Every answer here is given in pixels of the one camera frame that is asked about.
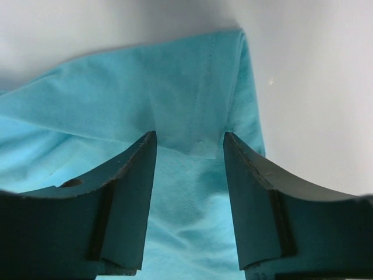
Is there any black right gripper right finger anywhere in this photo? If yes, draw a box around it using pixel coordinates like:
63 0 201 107
223 132 372 276

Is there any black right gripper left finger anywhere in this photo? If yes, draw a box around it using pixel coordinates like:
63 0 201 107
1 131 157 276

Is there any light blue t shirt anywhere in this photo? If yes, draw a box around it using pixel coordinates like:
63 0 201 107
1 30 265 279

